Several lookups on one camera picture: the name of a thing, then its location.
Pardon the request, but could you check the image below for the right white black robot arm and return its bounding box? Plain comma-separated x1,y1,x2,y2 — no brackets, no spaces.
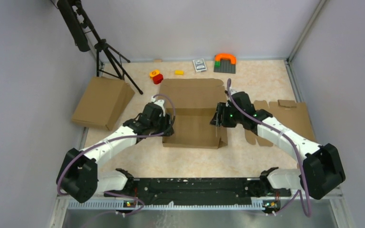
210,90,346,200

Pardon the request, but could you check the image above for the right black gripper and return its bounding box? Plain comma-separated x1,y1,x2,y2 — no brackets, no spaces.
210,103,243,128

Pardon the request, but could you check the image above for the flat cardboard sheet right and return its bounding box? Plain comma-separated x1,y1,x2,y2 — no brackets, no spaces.
253,100,315,141

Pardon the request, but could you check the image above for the small yellow block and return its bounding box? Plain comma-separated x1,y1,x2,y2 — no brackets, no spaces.
174,70,184,75

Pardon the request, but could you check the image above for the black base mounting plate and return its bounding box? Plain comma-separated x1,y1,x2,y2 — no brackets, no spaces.
104,178,291,206

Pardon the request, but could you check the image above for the large cardboard box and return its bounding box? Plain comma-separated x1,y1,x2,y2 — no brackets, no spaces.
159,78,228,149

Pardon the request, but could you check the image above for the grey plate with orange arch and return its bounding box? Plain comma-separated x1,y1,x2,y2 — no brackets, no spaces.
213,53,237,74

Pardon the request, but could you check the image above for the folded cardboard box left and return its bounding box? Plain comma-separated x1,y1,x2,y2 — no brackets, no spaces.
71,76,135,131

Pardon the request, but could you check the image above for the aluminium frame rail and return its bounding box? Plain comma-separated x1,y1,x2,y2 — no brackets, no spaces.
49,189,355,228

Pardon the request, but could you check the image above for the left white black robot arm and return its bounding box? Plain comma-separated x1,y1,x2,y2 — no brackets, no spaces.
56,99,175,203

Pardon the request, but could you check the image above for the red yellow toy block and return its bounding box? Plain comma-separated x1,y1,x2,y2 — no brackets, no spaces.
149,69,164,85

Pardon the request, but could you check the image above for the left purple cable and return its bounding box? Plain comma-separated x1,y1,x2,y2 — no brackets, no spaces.
56,94,177,218

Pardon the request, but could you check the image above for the playing card deck box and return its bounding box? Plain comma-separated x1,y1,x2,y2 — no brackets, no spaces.
192,58,207,73

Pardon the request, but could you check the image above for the black tripod stand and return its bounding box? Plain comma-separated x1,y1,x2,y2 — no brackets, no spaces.
53,0,144,95

